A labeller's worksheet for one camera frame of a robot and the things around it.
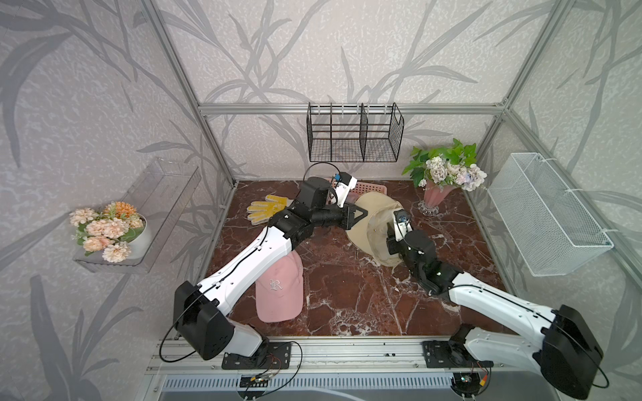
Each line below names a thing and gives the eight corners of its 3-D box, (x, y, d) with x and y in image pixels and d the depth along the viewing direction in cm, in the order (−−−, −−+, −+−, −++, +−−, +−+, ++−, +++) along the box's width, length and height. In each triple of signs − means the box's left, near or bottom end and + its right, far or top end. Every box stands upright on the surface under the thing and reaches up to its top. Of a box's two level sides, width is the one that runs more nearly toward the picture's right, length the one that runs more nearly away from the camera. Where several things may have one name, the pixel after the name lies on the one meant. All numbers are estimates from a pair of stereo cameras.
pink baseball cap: (253, 322, 82) (244, 313, 74) (265, 264, 95) (258, 251, 87) (301, 322, 82) (297, 313, 74) (306, 264, 95) (303, 251, 87)
